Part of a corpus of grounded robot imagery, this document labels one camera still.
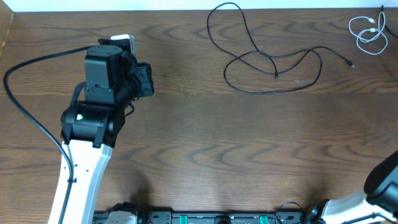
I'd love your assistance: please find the white USB cable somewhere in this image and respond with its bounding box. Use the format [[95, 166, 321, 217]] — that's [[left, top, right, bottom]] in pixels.
[[348, 11, 389, 56]]

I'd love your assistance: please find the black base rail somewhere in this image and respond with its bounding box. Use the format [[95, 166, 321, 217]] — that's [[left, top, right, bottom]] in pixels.
[[92, 210, 306, 224]]

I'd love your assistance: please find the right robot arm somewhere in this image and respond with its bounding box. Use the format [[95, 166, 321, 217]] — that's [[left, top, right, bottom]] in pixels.
[[303, 152, 397, 224]]

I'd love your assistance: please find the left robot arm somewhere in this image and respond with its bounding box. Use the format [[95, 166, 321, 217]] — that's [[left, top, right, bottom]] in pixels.
[[49, 44, 154, 223]]

